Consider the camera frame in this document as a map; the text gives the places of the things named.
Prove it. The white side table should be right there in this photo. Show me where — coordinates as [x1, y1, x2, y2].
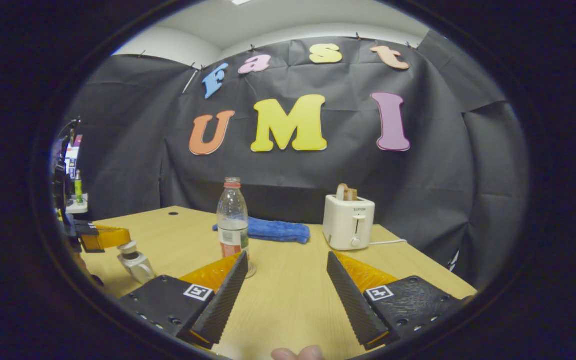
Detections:
[65, 194, 89, 215]

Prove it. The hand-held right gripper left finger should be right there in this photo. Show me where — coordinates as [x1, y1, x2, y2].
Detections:
[118, 251, 250, 350]

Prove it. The blue towel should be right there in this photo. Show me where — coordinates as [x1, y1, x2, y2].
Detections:
[212, 216, 312, 245]

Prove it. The black backdrop cloth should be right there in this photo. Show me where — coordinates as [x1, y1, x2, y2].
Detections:
[63, 30, 530, 291]

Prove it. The white teacup lid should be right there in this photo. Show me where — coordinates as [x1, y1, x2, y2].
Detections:
[117, 240, 140, 261]

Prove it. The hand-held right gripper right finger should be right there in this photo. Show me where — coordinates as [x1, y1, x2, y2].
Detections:
[326, 251, 464, 351]

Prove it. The white ceramic teacup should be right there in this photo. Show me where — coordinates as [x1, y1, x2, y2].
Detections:
[118, 252, 157, 285]

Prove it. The white toaster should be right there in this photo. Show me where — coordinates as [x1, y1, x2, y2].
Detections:
[322, 194, 376, 251]

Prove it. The clear plastic water bottle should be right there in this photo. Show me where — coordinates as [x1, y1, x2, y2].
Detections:
[216, 177, 257, 279]

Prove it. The computer monitor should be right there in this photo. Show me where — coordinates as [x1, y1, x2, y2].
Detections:
[65, 135, 84, 181]

